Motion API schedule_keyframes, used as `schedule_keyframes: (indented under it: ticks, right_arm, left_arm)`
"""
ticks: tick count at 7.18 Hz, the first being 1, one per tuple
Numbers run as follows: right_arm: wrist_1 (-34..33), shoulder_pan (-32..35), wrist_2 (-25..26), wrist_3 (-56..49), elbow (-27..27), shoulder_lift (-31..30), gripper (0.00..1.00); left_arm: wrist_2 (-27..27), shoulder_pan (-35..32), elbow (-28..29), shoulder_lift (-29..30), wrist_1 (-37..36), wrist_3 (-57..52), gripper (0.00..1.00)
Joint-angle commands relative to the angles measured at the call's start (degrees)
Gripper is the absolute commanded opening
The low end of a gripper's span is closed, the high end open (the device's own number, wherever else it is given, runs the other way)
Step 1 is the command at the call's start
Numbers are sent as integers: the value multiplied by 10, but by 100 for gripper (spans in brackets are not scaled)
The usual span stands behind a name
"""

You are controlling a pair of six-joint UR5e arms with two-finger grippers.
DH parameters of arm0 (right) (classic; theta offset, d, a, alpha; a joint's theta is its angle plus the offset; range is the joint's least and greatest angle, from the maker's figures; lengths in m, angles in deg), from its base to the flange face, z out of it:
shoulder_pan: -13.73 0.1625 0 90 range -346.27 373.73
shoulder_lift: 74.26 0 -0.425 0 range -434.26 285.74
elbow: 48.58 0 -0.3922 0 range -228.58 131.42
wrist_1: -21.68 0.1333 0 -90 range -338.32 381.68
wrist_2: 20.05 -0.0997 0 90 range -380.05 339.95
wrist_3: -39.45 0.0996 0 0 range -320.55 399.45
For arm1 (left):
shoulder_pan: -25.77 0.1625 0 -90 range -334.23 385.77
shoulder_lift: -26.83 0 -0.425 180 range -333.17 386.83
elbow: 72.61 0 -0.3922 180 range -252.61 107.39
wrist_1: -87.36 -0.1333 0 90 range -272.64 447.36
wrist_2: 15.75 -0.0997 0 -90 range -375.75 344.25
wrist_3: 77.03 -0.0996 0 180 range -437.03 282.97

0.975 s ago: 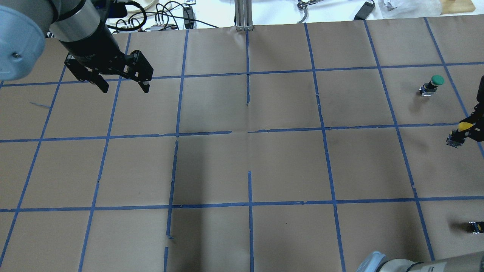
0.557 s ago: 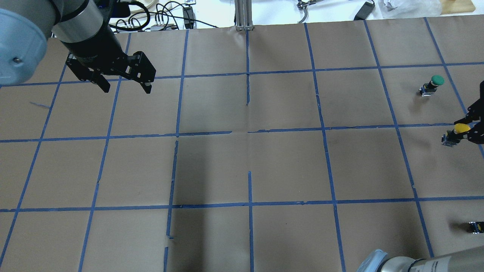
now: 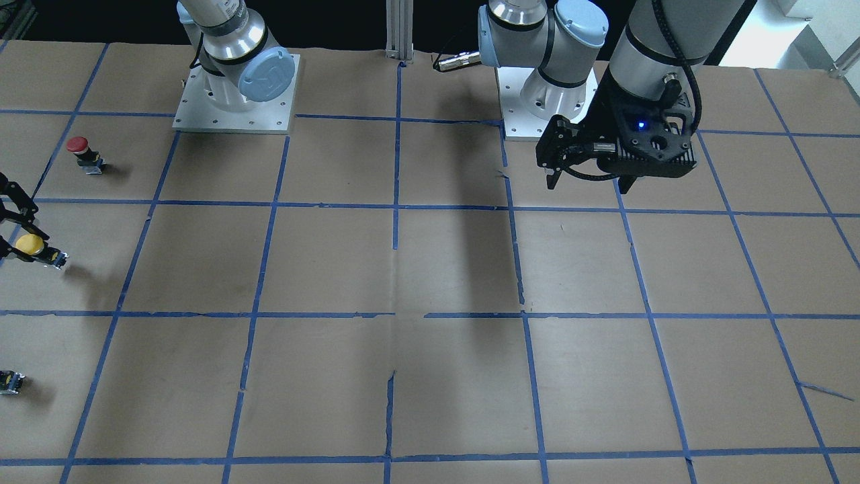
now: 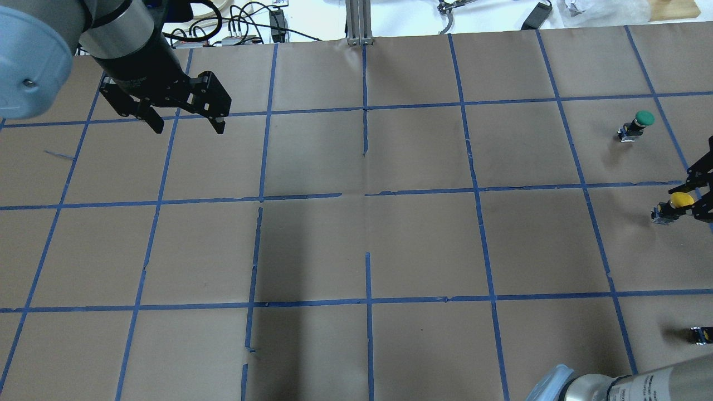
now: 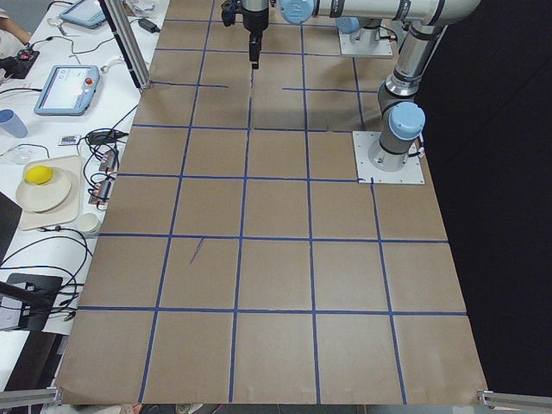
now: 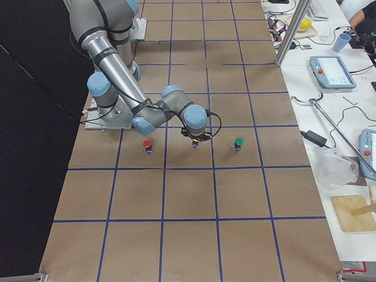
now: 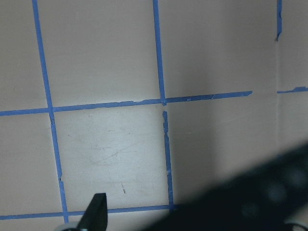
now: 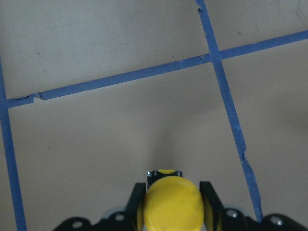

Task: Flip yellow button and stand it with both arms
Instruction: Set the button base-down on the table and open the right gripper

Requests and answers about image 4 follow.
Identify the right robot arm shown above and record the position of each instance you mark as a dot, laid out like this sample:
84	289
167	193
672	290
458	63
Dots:
687	380

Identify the metal cane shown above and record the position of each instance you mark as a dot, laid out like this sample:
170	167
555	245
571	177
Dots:
446	9

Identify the black power adapter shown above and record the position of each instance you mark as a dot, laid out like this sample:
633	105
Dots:
278	25

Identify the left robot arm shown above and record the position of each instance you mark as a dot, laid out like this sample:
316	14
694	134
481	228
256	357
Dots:
126	39

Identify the yellow push button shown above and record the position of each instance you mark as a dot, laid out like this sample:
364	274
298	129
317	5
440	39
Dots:
666	213

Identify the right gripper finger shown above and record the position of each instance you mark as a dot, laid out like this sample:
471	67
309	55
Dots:
701	210
699	173

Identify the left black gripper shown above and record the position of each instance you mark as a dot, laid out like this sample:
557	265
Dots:
142	65

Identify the clear plastic bag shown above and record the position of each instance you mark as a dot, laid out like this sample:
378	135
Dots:
580	14

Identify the aluminium frame post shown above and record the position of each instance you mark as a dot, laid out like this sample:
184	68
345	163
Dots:
358	23

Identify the wooden board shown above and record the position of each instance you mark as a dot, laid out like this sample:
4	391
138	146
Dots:
673	10

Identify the small black button base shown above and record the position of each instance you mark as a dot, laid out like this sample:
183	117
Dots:
701	335

